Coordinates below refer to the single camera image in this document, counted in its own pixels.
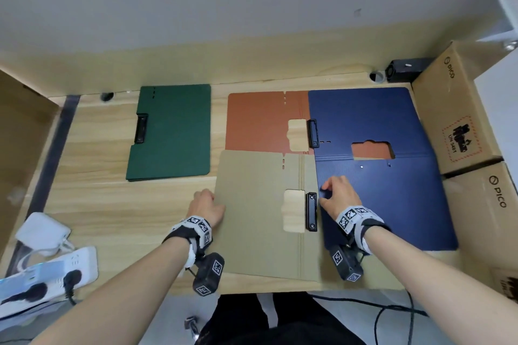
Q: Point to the large open cardboard box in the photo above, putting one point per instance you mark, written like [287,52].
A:
[20,146]

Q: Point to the person's left forearm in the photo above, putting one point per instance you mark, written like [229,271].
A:
[121,296]

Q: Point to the person's right forearm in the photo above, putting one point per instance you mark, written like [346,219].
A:
[437,280]

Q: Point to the small metal clip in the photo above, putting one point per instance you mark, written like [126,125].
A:
[191,325]

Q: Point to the khaki clip folder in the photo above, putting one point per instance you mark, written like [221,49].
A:
[251,211]

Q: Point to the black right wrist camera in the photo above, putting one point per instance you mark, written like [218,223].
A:
[345,263]

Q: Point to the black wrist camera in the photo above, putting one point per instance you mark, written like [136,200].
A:
[209,274]
[345,263]

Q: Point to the marker-printed right wrist band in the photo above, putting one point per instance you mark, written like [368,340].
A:
[358,219]

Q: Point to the white bracket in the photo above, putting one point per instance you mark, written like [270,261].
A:
[508,9]

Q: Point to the person's right thumb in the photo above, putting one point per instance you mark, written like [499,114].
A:
[326,204]

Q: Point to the black power plug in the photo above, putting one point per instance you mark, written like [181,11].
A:
[72,279]
[24,293]

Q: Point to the orange clip folder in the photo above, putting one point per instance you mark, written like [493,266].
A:
[255,122]

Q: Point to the person's left hand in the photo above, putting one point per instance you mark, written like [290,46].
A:
[204,207]

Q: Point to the person's black trousers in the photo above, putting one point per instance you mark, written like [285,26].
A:
[283,324]

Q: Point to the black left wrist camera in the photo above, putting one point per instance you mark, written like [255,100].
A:
[209,274]

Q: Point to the blue clip folder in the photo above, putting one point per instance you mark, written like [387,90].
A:
[384,203]

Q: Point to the person's left thumb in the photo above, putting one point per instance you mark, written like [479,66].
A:
[219,212]

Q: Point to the cardboard box with red label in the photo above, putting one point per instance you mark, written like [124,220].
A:
[449,114]

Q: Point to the white power adapter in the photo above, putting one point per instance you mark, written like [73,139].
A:
[42,233]

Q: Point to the black clip of green folder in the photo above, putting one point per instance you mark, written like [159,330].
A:
[141,128]

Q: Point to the green clip folder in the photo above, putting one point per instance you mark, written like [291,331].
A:
[178,134]

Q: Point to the white power strip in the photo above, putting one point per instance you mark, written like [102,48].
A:
[52,272]

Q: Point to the marker-printed wrist band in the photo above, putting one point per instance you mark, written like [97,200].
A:
[194,229]
[358,219]

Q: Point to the black clip of khaki folder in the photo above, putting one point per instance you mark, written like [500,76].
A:
[311,211]

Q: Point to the plain cardboard box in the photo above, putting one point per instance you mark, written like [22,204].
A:
[477,219]

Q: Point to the person's right hand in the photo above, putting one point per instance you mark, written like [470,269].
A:
[344,195]

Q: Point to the small black device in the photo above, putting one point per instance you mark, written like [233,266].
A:
[406,69]

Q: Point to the marker-printed left wrist band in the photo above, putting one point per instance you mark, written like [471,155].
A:
[194,229]

